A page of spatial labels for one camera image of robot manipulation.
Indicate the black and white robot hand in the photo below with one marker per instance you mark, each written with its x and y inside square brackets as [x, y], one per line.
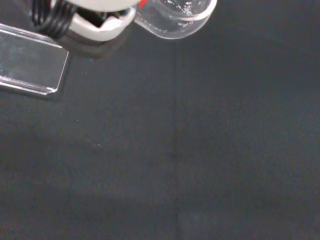
[100, 27]

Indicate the clear acrylic funnel stand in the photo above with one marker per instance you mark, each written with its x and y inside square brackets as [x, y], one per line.
[32, 60]

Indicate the black table cloth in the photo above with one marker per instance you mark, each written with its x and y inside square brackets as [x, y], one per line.
[175, 150]

